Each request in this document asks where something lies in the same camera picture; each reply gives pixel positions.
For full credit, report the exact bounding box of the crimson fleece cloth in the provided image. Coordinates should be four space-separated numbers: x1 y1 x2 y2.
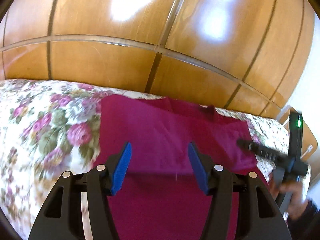
82 94 272 240

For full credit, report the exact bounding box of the floral bedspread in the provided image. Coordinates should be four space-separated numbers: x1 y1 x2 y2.
0 79 312 240

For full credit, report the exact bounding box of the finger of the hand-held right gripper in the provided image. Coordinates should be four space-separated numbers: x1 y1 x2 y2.
236 140 288 164

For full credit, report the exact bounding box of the person's right hand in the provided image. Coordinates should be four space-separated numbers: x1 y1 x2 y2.
271 179 310 220

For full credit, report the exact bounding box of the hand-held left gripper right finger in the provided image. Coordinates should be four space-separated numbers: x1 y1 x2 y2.
188 141 292 240

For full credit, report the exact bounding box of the white cable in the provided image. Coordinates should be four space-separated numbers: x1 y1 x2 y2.
301 144 313 159

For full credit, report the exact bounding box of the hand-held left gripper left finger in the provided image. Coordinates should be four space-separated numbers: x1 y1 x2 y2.
28 141 132 240

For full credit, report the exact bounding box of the wooden headboard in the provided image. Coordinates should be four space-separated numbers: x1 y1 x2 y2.
279 105 318 160

